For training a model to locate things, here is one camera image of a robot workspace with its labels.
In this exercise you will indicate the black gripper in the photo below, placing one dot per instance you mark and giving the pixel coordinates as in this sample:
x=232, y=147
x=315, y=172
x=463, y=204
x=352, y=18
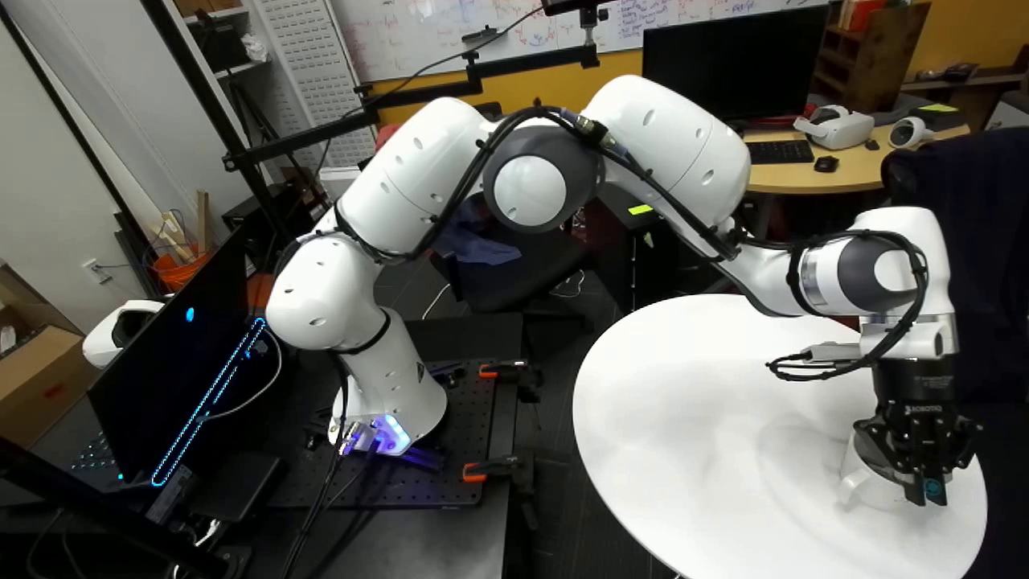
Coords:
x=917, y=433

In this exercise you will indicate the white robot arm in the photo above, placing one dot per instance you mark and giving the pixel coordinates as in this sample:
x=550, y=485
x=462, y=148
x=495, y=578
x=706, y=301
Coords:
x=887, y=272

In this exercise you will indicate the white VR headset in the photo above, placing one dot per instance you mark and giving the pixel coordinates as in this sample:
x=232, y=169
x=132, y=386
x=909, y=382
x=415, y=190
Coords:
x=835, y=128

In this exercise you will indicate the black keyboard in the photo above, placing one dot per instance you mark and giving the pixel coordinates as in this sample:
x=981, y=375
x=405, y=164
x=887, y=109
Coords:
x=779, y=151

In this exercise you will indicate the black computer monitor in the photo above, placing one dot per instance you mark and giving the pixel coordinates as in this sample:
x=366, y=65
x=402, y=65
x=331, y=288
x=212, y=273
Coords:
x=740, y=70

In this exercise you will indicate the black laptop screen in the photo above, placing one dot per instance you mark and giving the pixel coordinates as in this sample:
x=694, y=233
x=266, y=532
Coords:
x=165, y=385

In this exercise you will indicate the cardboard box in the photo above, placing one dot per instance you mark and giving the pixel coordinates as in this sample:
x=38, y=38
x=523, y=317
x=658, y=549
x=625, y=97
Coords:
x=44, y=375

